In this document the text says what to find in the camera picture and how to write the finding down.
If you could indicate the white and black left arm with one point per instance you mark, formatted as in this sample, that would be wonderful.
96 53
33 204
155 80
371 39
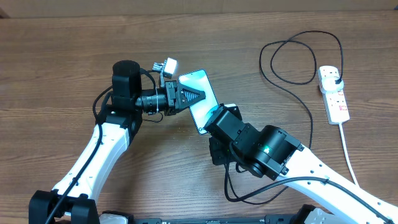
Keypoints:
116 124

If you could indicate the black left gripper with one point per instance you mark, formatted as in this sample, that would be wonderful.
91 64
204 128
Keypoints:
173 91

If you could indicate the white power strip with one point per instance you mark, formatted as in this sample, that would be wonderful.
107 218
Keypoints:
335 103

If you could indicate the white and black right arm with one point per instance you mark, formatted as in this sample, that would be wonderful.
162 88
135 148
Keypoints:
276 154

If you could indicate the smartphone with lit screen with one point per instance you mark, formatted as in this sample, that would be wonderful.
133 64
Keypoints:
200 111

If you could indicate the white charger adapter plug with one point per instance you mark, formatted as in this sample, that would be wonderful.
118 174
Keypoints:
330 85

